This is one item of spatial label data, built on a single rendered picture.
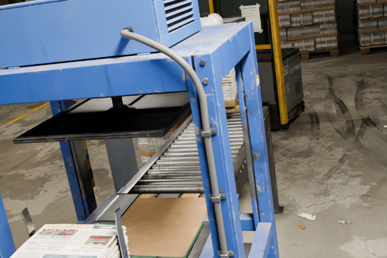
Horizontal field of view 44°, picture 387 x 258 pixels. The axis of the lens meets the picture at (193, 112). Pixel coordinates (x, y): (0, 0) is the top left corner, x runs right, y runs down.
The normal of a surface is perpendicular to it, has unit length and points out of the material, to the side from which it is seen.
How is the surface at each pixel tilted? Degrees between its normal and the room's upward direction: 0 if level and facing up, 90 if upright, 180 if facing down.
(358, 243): 0
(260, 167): 90
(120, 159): 90
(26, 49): 90
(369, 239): 0
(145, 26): 90
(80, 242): 1
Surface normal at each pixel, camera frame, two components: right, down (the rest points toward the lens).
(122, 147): 0.30, 0.22
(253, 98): -0.28, 0.30
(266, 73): -0.54, 0.31
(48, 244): -0.14, -0.95
